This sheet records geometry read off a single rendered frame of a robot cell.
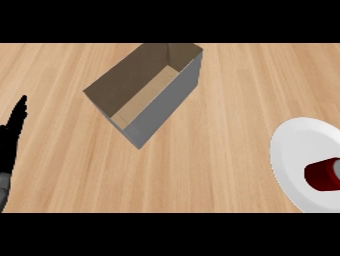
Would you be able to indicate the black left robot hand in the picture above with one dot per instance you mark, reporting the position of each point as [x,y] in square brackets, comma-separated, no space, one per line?
[5,140]

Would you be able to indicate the brown cardboard box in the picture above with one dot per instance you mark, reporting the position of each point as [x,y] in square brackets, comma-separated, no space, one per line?
[144,90]

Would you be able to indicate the white plate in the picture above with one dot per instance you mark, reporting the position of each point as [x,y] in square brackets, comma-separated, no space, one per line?
[306,156]

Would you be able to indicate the red and yellow can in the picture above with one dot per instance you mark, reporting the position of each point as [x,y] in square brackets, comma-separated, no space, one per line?
[331,175]

